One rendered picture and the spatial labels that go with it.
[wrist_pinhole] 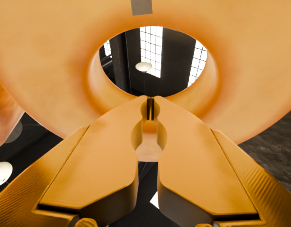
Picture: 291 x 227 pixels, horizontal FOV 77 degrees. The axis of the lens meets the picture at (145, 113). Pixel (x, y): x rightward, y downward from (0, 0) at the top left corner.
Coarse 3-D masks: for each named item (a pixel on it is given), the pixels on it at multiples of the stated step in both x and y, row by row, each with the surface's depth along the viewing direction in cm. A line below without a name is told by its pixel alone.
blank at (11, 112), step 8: (0, 88) 10; (0, 96) 10; (8, 96) 10; (0, 104) 10; (8, 104) 10; (16, 104) 11; (0, 112) 10; (8, 112) 11; (16, 112) 12; (24, 112) 14; (0, 120) 10; (8, 120) 11; (16, 120) 12; (0, 128) 11; (8, 128) 11; (0, 136) 12; (8, 136) 13; (0, 144) 12
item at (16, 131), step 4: (20, 124) 248; (16, 128) 244; (20, 128) 250; (12, 132) 240; (16, 132) 246; (20, 132) 251; (12, 136) 242; (16, 136) 247; (8, 140) 238; (12, 140) 243
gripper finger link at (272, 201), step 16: (224, 144) 7; (240, 160) 7; (240, 176) 6; (256, 176) 6; (272, 176) 6; (256, 192) 6; (272, 192) 6; (288, 192) 6; (256, 208) 5; (272, 208) 5; (288, 208) 5; (224, 224) 5; (240, 224) 5; (256, 224) 5; (272, 224) 5; (288, 224) 5
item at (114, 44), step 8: (112, 40) 413; (120, 40) 432; (112, 48) 430; (120, 48) 444; (112, 56) 449; (120, 56) 457; (120, 64) 471; (128, 64) 478; (120, 72) 467; (128, 72) 495; (120, 80) 489; (128, 80) 517; (120, 88) 513; (128, 88) 542
